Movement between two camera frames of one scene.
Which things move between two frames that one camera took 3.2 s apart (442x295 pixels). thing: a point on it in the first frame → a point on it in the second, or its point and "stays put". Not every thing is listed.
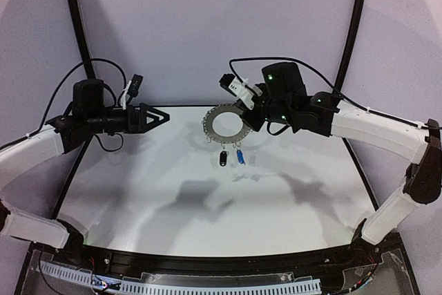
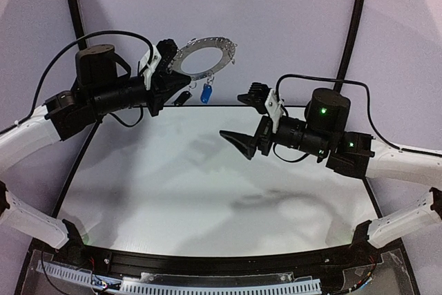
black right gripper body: (250, 117) → (263, 133)
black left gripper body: (139, 119) → (156, 88)
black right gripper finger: (245, 117) → (246, 144)
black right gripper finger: (240, 104) → (255, 97)
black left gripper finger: (145, 108) → (172, 81)
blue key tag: (240, 157) → (206, 93)
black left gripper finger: (156, 123) → (164, 97)
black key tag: (223, 157) → (181, 98)
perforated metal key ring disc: (213, 112) → (227, 47)
